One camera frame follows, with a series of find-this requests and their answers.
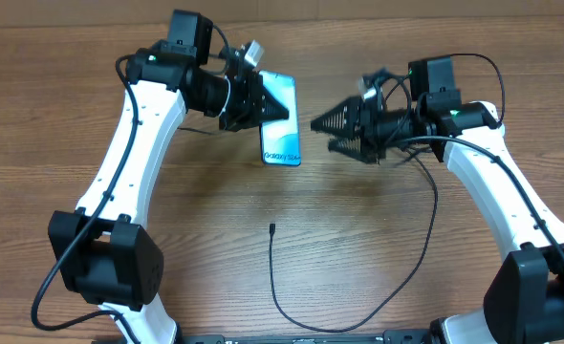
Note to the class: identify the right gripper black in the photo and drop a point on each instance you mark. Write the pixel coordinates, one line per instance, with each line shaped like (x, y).
(357, 115)

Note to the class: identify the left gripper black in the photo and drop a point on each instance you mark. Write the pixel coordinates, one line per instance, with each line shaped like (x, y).
(254, 95)

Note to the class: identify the Galaxy smartphone blue screen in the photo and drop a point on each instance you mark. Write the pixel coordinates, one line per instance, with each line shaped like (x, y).
(280, 142)

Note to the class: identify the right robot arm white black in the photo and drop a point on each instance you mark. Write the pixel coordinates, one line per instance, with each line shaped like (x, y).
(423, 110)

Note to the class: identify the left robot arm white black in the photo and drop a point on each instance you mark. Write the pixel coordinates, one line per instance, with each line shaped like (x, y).
(102, 249)

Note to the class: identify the white power strip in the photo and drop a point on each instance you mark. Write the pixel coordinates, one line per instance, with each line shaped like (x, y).
(491, 118)

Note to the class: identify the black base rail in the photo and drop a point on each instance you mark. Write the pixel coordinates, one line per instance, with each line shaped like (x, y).
(310, 338)

